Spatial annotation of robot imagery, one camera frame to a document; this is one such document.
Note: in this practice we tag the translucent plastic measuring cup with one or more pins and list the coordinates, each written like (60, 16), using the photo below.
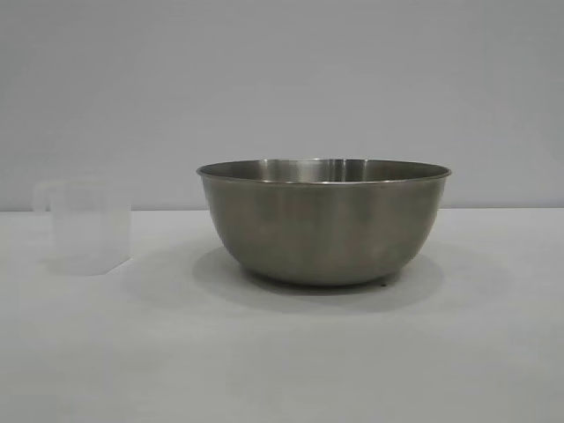
(88, 229)

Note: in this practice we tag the stainless steel mixing bowl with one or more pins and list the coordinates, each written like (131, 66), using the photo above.
(326, 229)

